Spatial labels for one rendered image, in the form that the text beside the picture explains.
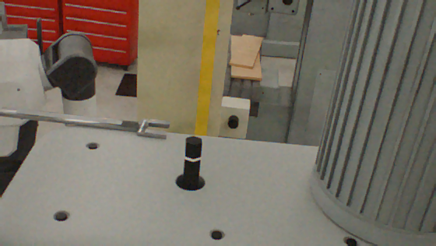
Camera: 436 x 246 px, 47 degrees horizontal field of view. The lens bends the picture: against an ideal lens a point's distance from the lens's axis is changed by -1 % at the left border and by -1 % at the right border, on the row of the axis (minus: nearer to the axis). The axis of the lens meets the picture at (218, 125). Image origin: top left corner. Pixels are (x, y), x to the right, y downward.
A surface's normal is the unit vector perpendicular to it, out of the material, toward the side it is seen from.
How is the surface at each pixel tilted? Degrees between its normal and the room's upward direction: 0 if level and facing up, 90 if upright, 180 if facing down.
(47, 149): 0
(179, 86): 90
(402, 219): 90
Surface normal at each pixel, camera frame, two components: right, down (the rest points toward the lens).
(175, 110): -0.02, 0.49
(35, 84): 0.88, 0.23
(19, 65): 0.27, -0.26
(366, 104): -0.81, 0.22
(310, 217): 0.10, -0.87
